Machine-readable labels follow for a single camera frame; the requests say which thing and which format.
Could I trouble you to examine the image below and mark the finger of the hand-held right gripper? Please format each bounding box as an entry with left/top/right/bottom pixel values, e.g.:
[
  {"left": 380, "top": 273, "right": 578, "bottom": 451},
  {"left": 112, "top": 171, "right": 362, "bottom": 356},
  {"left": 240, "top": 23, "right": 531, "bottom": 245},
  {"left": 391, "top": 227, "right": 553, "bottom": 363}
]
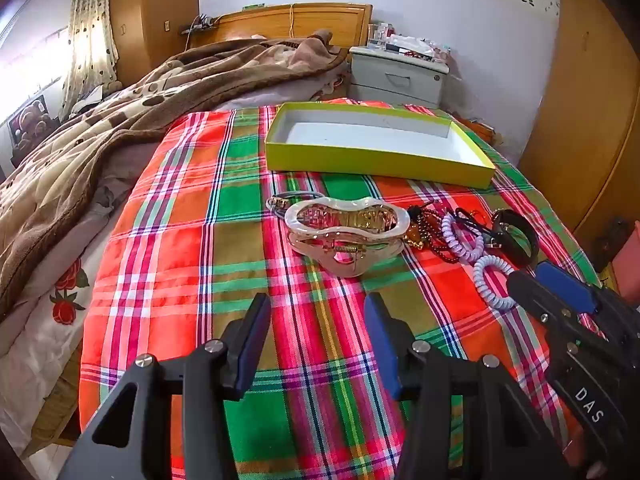
[
  {"left": 535, "top": 260, "right": 640, "bottom": 341},
  {"left": 506, "top": 271, "right": 608, "bottom": 361}
]

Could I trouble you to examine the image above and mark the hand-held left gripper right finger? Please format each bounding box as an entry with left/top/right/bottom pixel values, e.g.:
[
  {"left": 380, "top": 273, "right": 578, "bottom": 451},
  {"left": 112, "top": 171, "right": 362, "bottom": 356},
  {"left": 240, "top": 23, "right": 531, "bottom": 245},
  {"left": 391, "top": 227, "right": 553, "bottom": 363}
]
[{"left": 364, "top": 292, "right": 576, "bottom": 480}]

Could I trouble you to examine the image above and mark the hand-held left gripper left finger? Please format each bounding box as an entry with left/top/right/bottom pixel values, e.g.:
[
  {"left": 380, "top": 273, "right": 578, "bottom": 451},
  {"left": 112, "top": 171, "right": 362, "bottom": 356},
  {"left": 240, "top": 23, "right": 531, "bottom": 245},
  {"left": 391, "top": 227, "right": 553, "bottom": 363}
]
[{"left": 57, "top": 292, "right": 273, "bottom": 480}]

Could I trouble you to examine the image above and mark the light blue spiral hair tie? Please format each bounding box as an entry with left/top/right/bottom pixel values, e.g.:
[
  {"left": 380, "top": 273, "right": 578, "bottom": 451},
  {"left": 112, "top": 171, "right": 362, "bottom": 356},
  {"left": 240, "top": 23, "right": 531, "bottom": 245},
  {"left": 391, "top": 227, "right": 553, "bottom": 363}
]
[{"left": 472, "top": 255, "right": 516, "bottom": 311}]

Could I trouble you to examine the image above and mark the black wristband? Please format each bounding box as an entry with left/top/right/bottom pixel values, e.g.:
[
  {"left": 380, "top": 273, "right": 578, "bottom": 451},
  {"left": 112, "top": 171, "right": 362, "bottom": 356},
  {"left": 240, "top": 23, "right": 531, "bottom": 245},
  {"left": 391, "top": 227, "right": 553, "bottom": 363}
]
[{"left": 490, "top": 208, "right": 541, "bottom": 268}]

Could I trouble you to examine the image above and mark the purple spiral hair tie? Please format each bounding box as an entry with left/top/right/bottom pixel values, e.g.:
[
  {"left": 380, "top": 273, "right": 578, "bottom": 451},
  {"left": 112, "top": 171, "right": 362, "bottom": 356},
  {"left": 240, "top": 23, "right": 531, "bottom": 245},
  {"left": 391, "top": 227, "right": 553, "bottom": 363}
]
[{"left": 441, "top": 212, "right": 486, "bottom": 263}]

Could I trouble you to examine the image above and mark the black hair tie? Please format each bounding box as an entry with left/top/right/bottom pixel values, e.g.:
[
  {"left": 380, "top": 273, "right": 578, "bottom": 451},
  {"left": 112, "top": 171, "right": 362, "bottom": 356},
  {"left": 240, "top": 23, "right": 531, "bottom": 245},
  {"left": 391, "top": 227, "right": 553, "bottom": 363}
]
[{"left": 452, "top": 205, "right": 493, "bottom": 233}]

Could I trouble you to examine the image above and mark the dark beaded chain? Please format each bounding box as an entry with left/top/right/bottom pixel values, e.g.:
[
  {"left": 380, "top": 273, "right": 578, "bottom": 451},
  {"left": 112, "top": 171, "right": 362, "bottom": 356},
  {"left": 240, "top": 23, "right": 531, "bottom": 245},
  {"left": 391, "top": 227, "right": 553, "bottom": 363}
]
[{"left": 406, "top": 202, "right": 460, "bottom": 263}]

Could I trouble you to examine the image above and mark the cream hair claw clip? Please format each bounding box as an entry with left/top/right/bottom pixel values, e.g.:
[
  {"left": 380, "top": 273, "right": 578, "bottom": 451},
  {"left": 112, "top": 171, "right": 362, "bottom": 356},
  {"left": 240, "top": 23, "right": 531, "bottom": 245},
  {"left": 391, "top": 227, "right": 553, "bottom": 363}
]
[{"left": 284, "top": 197, "right": 412, "bottom": 277}]

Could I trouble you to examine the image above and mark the grey hair tie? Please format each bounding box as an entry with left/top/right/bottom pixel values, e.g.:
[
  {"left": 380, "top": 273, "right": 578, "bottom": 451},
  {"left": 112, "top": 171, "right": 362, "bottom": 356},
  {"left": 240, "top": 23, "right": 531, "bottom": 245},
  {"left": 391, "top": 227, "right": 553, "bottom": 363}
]
[{"left": 266, "top": 190, "right": 326, "bottom": 218}]

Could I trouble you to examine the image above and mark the yellow-green cardboard box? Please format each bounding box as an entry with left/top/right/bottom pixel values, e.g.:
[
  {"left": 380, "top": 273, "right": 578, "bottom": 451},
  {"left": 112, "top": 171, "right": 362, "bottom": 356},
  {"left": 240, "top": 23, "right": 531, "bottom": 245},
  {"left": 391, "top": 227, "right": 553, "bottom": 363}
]
[{"left": 264, "top": 102, "right": 497, "bottom": 189}]

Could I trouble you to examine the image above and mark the pink object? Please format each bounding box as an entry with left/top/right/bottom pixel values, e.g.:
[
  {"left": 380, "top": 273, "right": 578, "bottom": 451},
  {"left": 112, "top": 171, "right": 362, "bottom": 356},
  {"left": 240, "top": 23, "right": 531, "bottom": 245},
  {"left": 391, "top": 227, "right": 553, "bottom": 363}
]
[{"left": 612, "top": 220, "right": 640, "bottom": 296}]

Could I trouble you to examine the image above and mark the plaid cloth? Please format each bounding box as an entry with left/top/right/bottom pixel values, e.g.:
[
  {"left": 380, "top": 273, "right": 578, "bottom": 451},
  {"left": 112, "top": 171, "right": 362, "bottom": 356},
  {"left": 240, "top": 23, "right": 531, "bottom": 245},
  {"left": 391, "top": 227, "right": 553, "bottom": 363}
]
[{"left": 79, "top": 100, "right": 601, "bottom": 480}]

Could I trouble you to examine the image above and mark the orange cardboard box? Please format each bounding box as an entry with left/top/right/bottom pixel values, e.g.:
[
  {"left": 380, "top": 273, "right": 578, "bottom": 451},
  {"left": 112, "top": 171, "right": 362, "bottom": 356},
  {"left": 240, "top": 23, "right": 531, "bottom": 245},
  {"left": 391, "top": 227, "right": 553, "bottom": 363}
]
[{"left": 457, "top": 116, "right": 505, "bottom": 148}]

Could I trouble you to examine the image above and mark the wooden cabinet panel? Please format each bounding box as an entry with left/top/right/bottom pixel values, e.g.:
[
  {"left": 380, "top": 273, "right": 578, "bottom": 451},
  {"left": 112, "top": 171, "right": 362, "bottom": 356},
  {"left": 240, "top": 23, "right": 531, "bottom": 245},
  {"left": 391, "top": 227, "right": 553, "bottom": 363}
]
[{"left": 517, "top": 0, "right": 640, "bottom": 241}]

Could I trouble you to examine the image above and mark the floral bed sheet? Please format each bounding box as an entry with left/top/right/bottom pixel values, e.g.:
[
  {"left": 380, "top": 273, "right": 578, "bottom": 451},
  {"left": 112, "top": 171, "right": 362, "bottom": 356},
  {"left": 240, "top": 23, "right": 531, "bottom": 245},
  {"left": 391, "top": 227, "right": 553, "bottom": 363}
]
[{"left": 0, "top": 205, "right": 131, "bottom": 456}]

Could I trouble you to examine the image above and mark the grey nightstand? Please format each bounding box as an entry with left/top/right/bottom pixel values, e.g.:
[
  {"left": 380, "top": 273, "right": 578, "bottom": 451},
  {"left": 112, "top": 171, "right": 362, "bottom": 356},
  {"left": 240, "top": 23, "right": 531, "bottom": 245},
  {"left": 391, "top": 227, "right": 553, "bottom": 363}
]
[{"left": 348, "top": 45, "right": 449, "bottom": 108}]

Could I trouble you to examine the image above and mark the brown patterned blanket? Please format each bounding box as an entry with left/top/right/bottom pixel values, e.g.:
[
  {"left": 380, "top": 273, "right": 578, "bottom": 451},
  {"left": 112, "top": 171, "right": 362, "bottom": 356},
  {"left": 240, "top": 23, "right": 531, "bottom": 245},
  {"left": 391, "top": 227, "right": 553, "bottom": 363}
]
[{"left": 0, "top": 30, "right": 351, "bottom": 321}]

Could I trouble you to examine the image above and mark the pile of nightstand clutter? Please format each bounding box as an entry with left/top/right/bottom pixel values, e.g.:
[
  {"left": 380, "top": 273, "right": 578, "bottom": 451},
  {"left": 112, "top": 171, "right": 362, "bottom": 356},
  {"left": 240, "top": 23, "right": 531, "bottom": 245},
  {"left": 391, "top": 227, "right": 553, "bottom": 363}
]
[{"left": 367, "top": 22, "right": 451, "bottom": 61}]

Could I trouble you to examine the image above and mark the teddy bear cushion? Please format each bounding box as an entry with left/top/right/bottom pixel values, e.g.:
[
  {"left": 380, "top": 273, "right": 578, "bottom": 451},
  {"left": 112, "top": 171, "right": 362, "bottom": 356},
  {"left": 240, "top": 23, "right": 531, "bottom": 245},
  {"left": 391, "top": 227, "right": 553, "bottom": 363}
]
[{"left": 7, "top": 95, "right": 51, "bottom": 153}]

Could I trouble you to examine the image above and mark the wooden headboard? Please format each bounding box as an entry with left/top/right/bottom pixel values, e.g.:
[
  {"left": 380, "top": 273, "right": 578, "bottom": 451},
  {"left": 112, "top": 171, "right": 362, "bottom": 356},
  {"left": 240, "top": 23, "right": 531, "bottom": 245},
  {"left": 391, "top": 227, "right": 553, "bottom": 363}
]
[{"left": 190, "top": 3, "right": 373, "bottom": 51}]

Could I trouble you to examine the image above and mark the dotted curtain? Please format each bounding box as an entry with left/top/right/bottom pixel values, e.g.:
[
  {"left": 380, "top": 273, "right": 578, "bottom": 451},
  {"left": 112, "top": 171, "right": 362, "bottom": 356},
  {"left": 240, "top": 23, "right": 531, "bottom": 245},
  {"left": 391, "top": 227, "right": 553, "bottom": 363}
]
[{"left": 61, "top": 0, "right": 121, "bottom": 111}]

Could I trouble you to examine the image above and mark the tall wooden wardrobe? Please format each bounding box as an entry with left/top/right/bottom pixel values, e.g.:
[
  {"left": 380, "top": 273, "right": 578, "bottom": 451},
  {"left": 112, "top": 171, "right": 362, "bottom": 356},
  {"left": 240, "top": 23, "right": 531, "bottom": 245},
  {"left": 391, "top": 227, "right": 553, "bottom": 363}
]
[{"left": 107, "top": 0, "right": 201, "bottom": 86}]

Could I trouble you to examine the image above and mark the wooden bed frame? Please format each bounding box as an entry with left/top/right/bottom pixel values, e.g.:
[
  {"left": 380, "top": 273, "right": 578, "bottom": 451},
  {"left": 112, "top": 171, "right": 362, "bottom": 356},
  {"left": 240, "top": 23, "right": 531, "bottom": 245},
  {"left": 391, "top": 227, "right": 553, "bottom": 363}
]
[{"left": 30, "top": 350, "right": 83, "bottom": 446}]

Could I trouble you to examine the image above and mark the power strip with cables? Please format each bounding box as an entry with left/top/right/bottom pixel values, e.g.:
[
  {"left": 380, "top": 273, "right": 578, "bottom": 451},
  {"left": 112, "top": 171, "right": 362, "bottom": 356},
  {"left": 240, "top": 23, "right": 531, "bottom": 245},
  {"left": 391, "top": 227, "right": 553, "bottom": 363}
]
[{"left": 181, "top": 14, "right": 221, "bottom": 35}]

